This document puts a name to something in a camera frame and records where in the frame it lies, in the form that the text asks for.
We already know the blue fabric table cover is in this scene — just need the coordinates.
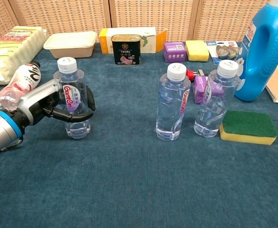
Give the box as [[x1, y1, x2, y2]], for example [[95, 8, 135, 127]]
[[0, 40, 278, 228]]

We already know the clear Ganten water bottle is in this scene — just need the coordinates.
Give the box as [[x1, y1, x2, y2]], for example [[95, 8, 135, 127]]
[[155, 63, 192, 142], [193, 60, 241, 138], [53, 57, 92, 140]]

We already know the blue detergent jug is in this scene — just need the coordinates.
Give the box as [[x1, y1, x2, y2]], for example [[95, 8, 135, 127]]
[[233, 0, 278, 102]]

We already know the beige lidded food container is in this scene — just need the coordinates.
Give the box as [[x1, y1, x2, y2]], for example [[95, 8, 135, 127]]
[[43, 31, 98, 59]]

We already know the yellow sponge multipack bag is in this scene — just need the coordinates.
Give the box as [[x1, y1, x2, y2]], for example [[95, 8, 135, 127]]
[[0, 25, 47, 86]]

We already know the plain yellow sponge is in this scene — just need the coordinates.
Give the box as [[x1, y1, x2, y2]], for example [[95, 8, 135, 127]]
[[185, 40, 210, 62]]

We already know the green yellow scouring sponge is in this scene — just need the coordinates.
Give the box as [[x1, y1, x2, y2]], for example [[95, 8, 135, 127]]
[[219, 110, 278, 146]]

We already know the black luncheon meat can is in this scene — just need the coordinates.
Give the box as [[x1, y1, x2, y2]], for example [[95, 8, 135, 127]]
[[111, 34, 142, 66]]

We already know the pink white drink bottle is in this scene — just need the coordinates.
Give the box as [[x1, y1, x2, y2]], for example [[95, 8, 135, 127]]
[[0, 60, 42, 112]]

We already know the red emergency stop button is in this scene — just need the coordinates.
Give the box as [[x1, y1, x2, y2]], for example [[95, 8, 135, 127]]
[[185, 69, 209, 80]]

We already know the purple wrapped box with barcode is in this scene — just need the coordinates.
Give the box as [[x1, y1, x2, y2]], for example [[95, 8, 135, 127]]
[[192, 76, 225, 105]]

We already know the purple cube box with icons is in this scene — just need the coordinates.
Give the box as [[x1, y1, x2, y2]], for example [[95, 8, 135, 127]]
[[163, 41, 186, 64]]

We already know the woven bamboo folding screen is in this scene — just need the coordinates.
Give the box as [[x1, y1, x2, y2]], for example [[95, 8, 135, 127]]
[[0, 0, 278, 44]]

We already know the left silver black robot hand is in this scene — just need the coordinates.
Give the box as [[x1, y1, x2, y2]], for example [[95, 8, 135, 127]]
[[17, 79, 96, 126]]

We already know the white orange carton box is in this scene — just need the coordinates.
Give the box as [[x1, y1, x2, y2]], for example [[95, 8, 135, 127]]
[[99, 27, 168, 55]]

